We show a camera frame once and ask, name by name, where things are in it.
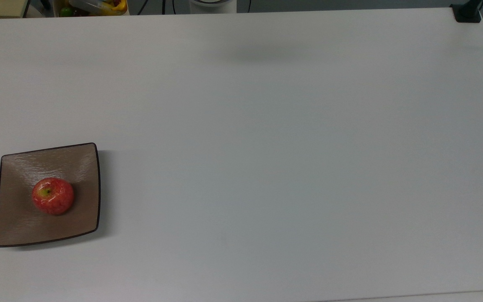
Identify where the brown square ceramic plate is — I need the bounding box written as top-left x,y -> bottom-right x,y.
0,143 -> 101,248

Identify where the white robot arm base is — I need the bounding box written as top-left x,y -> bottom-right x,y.
189,0 -> 237,14

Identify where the clear bin of toy fruit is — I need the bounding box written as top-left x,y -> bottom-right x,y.
54,0 -> 130,18

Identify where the red apple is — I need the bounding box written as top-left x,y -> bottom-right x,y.
31,177 -> 75,216

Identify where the black table clamp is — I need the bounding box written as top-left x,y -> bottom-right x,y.
450,0 -> 483,23

